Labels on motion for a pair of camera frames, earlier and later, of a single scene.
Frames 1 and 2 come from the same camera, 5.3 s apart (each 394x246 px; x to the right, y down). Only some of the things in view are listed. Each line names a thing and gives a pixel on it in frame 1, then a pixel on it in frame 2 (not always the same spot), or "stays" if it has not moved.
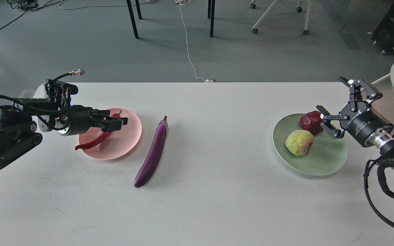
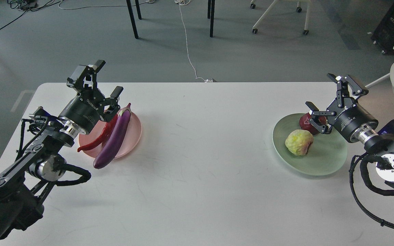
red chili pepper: (104, 136) stays
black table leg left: (132, 18) stays
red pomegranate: (311, 121) stays
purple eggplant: (153, 154) → (114, 138)
